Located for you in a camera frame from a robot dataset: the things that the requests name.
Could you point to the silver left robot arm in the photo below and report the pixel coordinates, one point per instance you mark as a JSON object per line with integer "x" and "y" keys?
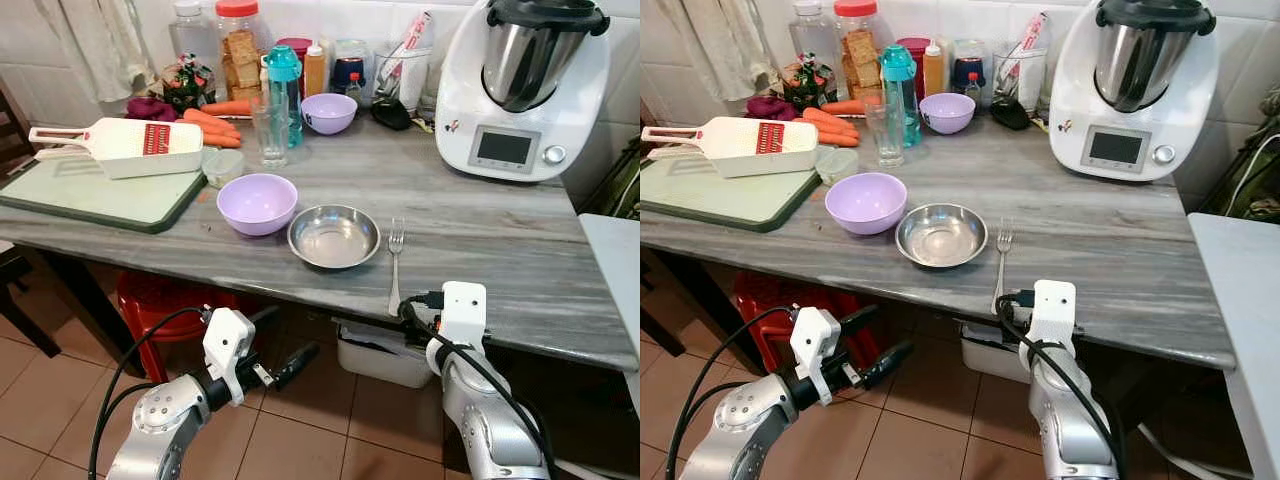
{"x": 745, "y": 420}
{"x": 165, "y": 420}

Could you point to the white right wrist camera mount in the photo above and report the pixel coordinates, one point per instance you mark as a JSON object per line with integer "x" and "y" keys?
{"x": 463, "y": 310}
{"x": 1053, "y": 310}

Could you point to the black patterned snack bag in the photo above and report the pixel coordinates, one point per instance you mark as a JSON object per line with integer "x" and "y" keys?
{"x": 187, "y": 85}
{"x": 807, "y": 83}

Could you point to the small red-capped bottle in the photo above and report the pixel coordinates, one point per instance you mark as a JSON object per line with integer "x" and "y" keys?
{"x": 354, "y": 90}
{"x": 973, "y": 90}

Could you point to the silver fork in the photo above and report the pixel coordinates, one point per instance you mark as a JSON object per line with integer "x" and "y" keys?
{"x": 1003, "y": 255}
{"x": 396, "y": 260}

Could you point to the dark red lidded container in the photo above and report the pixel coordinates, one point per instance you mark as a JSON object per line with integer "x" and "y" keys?
{"x": 305, "y": 48}
{"x": 918, "y": 48}

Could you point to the clear drinking glass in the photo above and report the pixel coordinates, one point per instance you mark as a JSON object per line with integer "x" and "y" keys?
{"x": 885, "y": 135}
{"x": 270, "y": 135}

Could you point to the small purple plastic bowl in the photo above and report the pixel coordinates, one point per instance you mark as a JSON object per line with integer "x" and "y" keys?
{"x": 329, "y": 115}
{"x": 947, "y": 113}

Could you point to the large purple plastic bowl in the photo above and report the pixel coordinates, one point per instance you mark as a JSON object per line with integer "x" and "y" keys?
{"x": 866, "y": 203}
{"x": 257, "y": 205}

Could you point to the stainless steel bowl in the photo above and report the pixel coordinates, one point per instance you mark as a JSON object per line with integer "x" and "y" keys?
{"x": 334, "y": 238}
{"x": 941, "y": 236}

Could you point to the black rounded pouch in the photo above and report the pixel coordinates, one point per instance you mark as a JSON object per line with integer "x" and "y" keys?
{"x": 1010, "y": 113}
{"x": 391, "y": 113}

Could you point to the small yellow black packet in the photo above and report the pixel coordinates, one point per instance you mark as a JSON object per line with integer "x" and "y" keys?
{"x": 424, "y": 123}
{"x": 1041, "y": 123}

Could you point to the white plastic bin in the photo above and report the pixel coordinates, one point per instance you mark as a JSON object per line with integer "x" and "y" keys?
{"x": 370, "y": 355}
{"x": 985, "y": 358}

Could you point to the white-lidded clear jar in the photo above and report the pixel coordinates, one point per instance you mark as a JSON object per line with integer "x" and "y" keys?
{"x": 190, "y": 35}
{"x": 810, "y": 33}

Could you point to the red and white package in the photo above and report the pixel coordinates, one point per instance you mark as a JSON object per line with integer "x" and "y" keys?
{"x": 412, "y": 40}
{"x": 1030, "y": 40}

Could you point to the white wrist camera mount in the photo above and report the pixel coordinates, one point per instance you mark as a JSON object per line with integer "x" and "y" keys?
{"x": 815, "y": 340}
{"x": 228, "y": 340}
{"x": 1053, "y": 310}
{"x": 463, "y": 310}

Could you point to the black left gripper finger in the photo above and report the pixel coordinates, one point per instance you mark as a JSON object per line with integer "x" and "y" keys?
{"x": 266, "y": 317}
{"x": 298, "y": 365}
{"x": 890, "y": 364}
{"x": 863, "y": 318}

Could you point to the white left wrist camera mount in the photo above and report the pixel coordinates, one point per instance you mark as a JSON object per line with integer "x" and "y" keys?
{"x": 815, "y": 340}
{"x": 228, "y": 340}

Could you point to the teal water bottle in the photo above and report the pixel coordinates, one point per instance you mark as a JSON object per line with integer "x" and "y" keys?
{"x": 898, "y": 70}
{"x": 284, "y": 70}

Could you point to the white side table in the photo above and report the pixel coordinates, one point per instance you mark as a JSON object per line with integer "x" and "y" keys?
{"x": 615, "y": 270}
{"x": 1240, "y": 300}

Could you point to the orange sauce bottle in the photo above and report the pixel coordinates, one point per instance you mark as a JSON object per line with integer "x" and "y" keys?
{"x": 933, "y": 75}
{"x": 314, "y": 75}

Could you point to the dark purple cloth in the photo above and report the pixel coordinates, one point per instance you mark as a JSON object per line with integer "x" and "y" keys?
{"x": 770, "y": 108}
{"x": 150, "y": 108}

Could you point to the tall clear glass jar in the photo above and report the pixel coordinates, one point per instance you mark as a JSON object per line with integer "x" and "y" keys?
{"x": 1047, "y": 85}
{"x": 433, "y": 85}

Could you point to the dark green bag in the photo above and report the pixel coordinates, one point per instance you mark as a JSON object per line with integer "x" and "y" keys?
{"x": 620, "y": 185}
{"x": 1255, "y": 190}

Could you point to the pale green cutting board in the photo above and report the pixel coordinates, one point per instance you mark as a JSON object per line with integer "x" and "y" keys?
{"x": 710, "y": 195}
{"x": 90, "y": 195}

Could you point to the white kitchen food processor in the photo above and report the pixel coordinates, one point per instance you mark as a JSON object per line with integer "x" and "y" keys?
{"x": 470, "y": 100}
{"x": 1080, "y": 100}

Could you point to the clear plastic utensil container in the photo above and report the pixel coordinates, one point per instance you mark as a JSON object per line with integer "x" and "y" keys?
{"x": 1028, "y": 88}
{"x": 410, "y": 88}

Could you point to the clear jar with blue contents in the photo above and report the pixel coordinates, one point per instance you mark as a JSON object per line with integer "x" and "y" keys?
{"x": 970, "y": 55}
{"x": 350, "y": 55}

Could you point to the small clear plastic container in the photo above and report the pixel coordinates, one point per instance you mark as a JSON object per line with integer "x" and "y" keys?
{"x": 222, "y": 168}
{"x": 836, "y": 166}

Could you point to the beige hanging towel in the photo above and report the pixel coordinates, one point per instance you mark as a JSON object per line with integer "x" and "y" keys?
{"x": 95, "y": 45}
{"x": 715, "y": 45}

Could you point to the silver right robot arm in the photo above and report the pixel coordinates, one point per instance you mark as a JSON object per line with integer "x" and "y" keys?
{"x": 485, "y": 420}
{"x": 1070, "y": 430}

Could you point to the dark wooden chair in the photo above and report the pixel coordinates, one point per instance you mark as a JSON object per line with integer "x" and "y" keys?
{"x": 15, "y": 140}

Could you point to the white mandoline slicer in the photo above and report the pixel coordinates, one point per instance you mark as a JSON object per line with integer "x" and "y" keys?
{"x": 745, "y": 147}
{"x": 130, "y": 148}

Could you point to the red plastic stool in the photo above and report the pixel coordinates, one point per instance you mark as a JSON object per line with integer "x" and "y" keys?
{"x": 770, "y": 300}
{"x": 160, "y": 300}

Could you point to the red-lidded cracker jar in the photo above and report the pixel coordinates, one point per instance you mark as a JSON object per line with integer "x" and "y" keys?
{"x": 858, "y": 55}
{"x": 240, "y": 55}

